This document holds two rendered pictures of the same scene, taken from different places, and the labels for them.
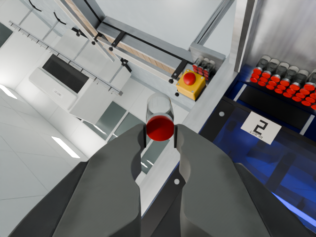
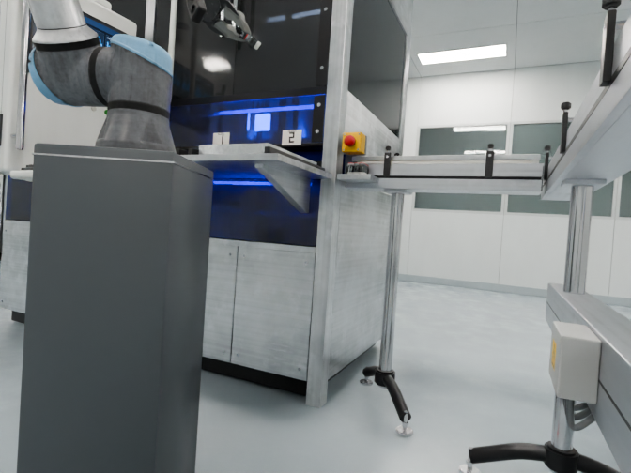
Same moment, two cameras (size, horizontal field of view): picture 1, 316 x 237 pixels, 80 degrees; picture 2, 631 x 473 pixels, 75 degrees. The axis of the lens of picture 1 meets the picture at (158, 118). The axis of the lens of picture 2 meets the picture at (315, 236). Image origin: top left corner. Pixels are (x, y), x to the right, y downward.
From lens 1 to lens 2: 126 cm
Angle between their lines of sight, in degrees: 47
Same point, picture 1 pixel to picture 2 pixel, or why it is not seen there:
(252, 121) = (297, 138)
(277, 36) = not seen: hidden behind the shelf
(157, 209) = (324, 41)
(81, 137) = not seen: outside the picture
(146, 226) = (325, 27)
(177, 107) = (602, 289)
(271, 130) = (285, 139)
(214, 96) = (328, 141)
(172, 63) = (399, 168)
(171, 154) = (334, 81)
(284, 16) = not seen: hidden behind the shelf
